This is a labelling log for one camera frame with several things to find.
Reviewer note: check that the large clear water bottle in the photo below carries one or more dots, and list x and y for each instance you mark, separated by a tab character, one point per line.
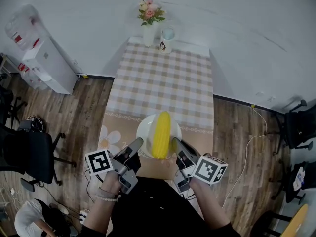
22	26

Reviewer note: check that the white vase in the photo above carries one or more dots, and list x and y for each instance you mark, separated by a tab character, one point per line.
148	36

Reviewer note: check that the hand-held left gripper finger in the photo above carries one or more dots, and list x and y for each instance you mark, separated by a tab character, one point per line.
134	146

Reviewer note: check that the yellow round table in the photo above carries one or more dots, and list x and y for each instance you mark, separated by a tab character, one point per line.
296	221

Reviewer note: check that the black office chair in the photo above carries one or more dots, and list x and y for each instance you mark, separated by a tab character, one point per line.
298	130
34	154
7	105
291	181

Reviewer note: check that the white round plate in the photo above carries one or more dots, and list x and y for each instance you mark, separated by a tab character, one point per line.
145	132

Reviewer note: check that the white cartoon print canister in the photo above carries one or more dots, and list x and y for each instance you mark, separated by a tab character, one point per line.
166	44

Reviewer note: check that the pink flower bouquet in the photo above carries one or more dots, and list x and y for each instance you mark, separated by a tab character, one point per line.
150	12

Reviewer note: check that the person's black clothing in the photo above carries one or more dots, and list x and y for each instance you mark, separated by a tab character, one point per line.
158	211

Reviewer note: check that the white water dispenser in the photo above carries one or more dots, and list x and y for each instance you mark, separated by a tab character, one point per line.
54	70

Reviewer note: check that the white power strip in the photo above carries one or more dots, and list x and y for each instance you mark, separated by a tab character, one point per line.
84	216

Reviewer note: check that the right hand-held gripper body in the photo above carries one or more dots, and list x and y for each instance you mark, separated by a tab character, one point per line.
208	170

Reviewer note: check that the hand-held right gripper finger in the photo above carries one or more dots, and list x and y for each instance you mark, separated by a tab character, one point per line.
179	146

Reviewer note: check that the table with checkered cloth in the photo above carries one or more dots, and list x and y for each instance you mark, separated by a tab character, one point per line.
192	49

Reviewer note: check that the clear water jug red cap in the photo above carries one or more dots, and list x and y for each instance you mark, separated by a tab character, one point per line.
37	83
24	73

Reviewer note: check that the yellow corn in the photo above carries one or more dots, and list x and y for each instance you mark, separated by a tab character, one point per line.
161	134

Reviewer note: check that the person's left forearm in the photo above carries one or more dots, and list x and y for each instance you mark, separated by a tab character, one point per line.
97	218

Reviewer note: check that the person's left hand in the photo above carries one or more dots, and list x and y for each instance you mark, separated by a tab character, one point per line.
109	185

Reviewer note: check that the checked beige tablecloth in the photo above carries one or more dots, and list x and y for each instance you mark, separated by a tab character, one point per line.
160	83

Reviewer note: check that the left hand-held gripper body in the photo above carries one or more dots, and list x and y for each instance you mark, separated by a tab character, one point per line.
98	163

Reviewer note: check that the person's right forearm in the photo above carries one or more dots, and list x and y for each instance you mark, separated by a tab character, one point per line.
209	206

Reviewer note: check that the white crumpled cloth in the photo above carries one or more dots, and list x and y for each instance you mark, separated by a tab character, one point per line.
299	178

